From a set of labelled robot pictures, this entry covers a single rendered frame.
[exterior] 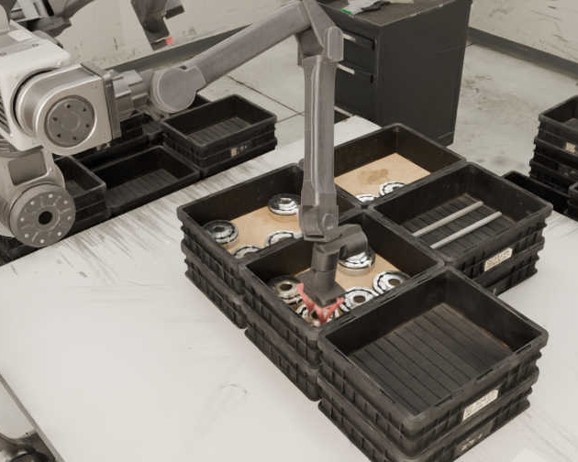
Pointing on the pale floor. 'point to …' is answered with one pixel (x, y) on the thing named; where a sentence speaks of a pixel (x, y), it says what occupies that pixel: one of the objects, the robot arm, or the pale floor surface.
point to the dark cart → (402, 64)
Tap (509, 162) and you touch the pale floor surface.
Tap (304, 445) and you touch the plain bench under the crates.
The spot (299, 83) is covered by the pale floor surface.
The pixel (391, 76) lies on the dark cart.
